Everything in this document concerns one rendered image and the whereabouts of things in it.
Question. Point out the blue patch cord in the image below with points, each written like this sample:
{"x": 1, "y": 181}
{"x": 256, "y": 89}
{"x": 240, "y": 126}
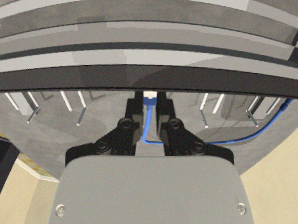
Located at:
{"x": 149, "y": 114}

